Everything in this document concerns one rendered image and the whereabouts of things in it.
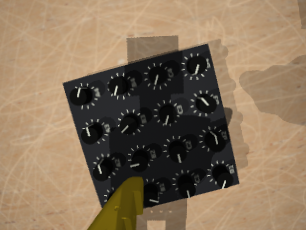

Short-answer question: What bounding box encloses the dark grey knob box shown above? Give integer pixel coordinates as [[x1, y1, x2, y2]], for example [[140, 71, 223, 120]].
[[63, 44, 240, 209]]

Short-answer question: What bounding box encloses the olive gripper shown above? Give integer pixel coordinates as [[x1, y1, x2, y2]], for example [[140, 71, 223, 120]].
[[87, 177, 144, 230]]

